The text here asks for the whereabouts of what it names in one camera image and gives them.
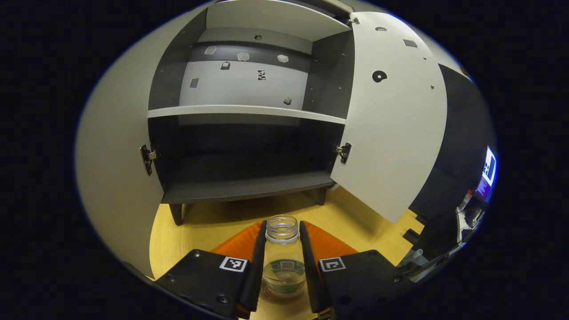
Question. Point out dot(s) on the clear plastic bottle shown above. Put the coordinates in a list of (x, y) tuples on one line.
[(282, 235)]

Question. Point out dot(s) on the metal door hinge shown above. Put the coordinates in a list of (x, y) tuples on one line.
[(343, 152), (354, 20), (147, 158)]

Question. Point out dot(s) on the grey white cabinet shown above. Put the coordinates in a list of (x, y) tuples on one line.
[(249, 84)]

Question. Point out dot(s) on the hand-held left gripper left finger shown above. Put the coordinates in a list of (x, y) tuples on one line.
[(257, 271)]

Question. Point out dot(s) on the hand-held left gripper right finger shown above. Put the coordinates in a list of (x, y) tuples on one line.
[(309, 266)]

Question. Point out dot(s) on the computer screen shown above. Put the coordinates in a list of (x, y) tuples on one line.
[(489, 166)]

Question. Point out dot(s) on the white cabinet door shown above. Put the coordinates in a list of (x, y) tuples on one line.
[(391, 146), (115, 155)]

